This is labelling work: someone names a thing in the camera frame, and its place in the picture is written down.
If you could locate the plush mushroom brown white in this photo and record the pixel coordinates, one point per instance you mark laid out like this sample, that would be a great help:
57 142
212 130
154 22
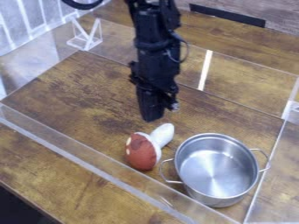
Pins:
143 147

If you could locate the clear acrylic enclosure panel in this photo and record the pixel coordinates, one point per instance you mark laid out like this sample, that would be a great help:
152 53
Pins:
132 181

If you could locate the clear acrylic triangle bracket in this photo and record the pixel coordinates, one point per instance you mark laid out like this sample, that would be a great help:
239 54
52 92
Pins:
86 40

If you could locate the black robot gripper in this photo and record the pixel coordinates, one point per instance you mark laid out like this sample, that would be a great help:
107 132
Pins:
152 75

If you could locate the silver pot with handles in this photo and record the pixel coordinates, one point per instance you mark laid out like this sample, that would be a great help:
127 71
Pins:
216 168

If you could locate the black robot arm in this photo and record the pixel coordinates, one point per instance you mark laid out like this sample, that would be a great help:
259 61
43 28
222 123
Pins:
155 20

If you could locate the black bar on table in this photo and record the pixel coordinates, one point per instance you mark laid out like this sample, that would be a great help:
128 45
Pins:
228 15

